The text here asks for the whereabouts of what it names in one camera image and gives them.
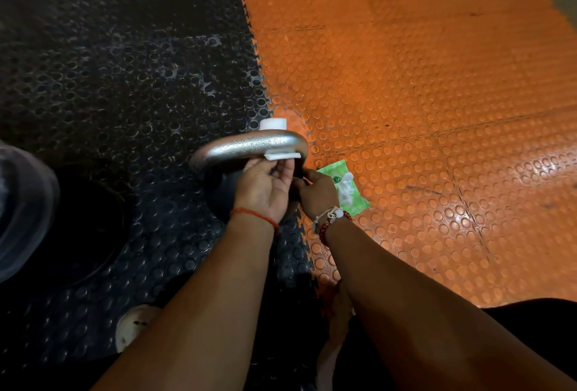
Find person's left hand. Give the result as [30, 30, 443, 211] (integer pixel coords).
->
[233, 156, 296, 224]

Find person's right hand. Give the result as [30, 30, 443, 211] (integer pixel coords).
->
[292, 168, 341, 225]

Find black kettlebell with silver handle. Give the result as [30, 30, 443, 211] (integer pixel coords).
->
[189, 128, 310, 225]

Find white wet wipe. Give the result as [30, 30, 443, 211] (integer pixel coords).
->
[259, 118, 302, 162]

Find person's left forearm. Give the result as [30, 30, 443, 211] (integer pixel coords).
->
[92, 214, 276, 391]

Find person's right forearm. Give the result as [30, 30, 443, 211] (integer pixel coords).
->
[322, 218, 577, 391]

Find green wet wipes packet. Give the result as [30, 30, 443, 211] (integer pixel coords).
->
[316, 160, 371, 217]

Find black round weight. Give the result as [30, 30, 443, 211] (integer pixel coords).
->
[43, 164, 137, 288]

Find white bead bracelet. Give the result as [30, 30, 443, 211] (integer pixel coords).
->
[312, 206, 346, 234]

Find orange thread bracelet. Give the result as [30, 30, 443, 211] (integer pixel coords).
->
[229, 207, 280, 232]

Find red bead bracelet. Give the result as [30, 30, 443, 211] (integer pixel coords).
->
[318, 210, 353, 248]

